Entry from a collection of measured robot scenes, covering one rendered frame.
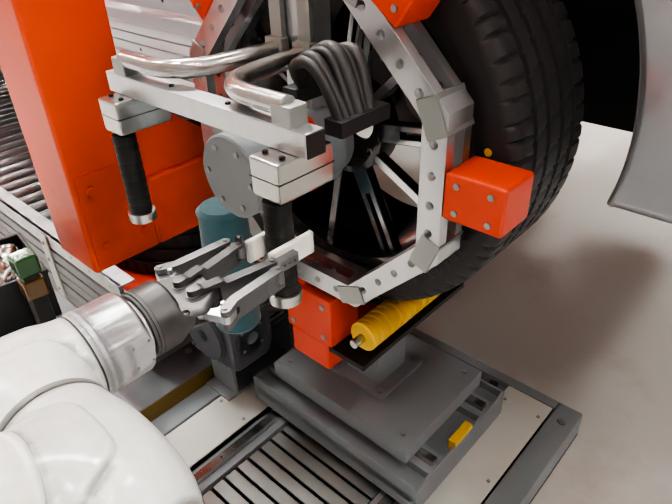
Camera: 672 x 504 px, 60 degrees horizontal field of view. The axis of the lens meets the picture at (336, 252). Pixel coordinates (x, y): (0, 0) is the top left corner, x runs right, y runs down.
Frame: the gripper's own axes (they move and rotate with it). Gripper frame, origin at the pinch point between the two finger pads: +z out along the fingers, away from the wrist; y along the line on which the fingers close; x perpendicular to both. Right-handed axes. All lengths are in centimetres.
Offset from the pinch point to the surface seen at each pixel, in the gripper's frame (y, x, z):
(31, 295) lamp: -53, -25, -15
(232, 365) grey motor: -40, -57, 16
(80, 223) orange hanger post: -60, -19, 0
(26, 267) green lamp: -53, -19, -14
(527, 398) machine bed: 10, -75, 68
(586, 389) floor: 18, -83, 89
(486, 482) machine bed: 15, -75, 40
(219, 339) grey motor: -42, -49, 15
